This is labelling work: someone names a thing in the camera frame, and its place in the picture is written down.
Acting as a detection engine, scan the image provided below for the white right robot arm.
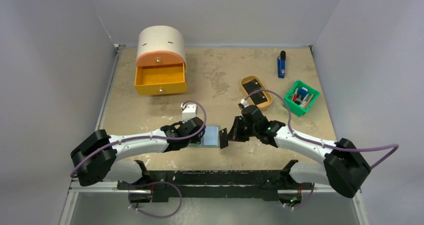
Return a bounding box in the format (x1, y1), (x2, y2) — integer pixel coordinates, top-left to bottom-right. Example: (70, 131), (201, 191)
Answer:
(224, 105), (372, 198)

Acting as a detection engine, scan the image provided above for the black card stack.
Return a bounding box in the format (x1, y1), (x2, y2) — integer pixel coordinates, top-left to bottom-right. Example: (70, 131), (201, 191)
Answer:
(242, 79), (262, 93)

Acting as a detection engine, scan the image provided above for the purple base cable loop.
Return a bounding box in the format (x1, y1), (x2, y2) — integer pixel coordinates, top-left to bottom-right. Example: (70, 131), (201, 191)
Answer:
(127, 179), (184, 219)

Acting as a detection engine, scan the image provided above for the green bin with pens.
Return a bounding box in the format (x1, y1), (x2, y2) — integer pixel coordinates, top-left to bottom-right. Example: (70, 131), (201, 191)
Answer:
(283, 80), (321, 117)

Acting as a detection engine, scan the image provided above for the yellow open drawer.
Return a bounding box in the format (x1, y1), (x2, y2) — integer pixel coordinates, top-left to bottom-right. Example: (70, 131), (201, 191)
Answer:
(134, 63), (188, 96)

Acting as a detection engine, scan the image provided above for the black credit card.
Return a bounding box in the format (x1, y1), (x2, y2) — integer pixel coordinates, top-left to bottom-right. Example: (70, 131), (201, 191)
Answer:
(218, 128), (229, 150)
(249, 91), (269, 106)

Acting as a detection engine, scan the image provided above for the blue stapler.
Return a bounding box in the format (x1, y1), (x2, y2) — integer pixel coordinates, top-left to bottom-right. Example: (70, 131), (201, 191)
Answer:
(277, 50), (286, 79)

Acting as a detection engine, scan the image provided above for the white orange drawer cabinet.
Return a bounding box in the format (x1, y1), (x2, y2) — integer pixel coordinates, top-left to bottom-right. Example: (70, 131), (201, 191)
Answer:
(135, 25), (187, 72)

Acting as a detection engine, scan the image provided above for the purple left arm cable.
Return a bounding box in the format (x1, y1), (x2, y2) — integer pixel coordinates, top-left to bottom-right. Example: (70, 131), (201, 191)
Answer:
(70, 100), (208, 179)

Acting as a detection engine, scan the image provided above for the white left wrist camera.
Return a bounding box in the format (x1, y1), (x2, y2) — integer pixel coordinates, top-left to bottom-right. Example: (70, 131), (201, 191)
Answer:
(181, 104), (198, 122)

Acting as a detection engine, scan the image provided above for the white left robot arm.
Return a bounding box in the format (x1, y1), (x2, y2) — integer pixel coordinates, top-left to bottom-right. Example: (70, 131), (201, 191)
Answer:
(70, 116), (206, 187)

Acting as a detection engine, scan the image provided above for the green card holder wallet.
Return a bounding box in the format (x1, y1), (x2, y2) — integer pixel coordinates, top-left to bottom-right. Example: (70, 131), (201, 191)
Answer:
(188, 125), (220, 148)

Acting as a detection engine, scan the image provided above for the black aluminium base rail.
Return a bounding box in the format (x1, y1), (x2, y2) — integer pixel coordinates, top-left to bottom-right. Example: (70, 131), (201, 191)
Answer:
(115, 160), (318, 204)

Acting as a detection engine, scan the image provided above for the orange oval tray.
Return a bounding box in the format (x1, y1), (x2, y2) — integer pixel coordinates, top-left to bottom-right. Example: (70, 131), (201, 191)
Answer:
(240, 75), (273, 110)

